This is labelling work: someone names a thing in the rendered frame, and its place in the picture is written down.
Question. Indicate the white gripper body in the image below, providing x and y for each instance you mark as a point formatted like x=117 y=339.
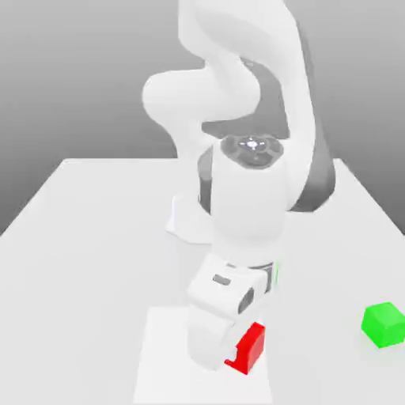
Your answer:
x=207 y=338

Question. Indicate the small red cube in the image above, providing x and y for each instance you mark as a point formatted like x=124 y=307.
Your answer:
x=251 y=346

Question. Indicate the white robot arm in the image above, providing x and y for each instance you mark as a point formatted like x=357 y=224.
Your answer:
x=246 y=202

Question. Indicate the small green cube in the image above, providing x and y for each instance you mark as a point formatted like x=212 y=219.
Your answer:
x=381 y=324

